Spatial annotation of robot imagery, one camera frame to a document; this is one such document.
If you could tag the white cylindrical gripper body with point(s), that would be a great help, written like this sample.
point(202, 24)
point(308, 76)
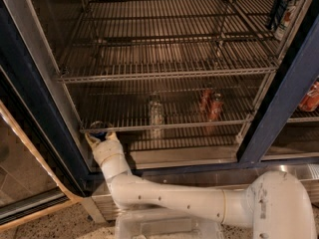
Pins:
point(107, 149)

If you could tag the blue pepsi can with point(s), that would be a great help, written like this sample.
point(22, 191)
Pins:
point(97, 130)

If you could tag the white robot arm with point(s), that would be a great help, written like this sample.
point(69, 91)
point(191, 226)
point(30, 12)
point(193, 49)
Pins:
point(276, 205)

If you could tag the stainless steel fridge base grille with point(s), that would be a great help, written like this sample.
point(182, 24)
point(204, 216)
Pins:
point(308, 174)

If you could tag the glass fridge door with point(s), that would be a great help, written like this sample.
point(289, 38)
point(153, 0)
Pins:
point(30, 186)

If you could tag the red soda can rear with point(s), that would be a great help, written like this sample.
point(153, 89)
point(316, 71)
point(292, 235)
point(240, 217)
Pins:
point(204, 99)

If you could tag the red soda can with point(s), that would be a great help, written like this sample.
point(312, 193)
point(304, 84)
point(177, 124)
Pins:
point(215, 107)
point(204, 99)

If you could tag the dark blue can top shelf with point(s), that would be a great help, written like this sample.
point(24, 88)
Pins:
point(276, 13)

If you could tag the white can top shelf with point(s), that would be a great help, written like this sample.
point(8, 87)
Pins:
point(285, 20)

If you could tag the clear glass bottle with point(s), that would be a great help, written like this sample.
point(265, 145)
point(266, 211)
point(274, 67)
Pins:
point(155, 112)

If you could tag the clear plastic bin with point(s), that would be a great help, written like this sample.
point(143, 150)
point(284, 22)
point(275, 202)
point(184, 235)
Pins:
point(161, 223)

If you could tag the orange packet right compartment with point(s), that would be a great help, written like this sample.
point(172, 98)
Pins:
point(311, 100)

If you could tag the bottom wire fridge shelf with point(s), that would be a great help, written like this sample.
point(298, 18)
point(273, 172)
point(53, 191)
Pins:
point(180, 108)

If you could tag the wire fridge shelf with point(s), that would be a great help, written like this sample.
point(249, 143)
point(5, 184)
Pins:
point(151, 21)
point(128, 59)
point(180, 108)

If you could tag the upper wire fridge shelf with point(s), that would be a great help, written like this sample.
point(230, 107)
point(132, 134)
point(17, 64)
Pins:
point(151, 21)

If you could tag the middle wire fridge shelf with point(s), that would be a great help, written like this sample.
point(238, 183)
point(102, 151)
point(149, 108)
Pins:
point(128, 59)

